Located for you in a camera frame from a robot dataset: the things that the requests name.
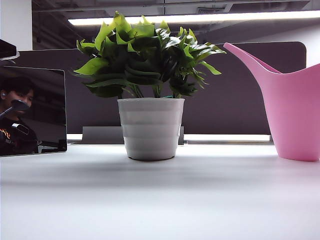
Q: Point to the pink plastic watering can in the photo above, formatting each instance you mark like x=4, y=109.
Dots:
x=295, y=112

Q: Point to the green leafy plant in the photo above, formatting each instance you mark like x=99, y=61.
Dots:
x=140, y=50

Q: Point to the white ribbed plastic pot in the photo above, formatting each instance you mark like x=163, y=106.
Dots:
x=150, y=130

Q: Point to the dark grey monitor back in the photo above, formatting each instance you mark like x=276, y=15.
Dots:
x=237, y=105

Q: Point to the glossy black mirror panel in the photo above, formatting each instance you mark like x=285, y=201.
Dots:
x=50, y=100

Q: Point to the long ceiling light strip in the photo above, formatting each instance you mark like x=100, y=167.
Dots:
x=225, y=17

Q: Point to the black flat shelf object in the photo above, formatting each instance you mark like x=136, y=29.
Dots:
x=6, y=48

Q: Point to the grey partition mounting bracket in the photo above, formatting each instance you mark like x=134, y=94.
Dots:
x=100, y=135

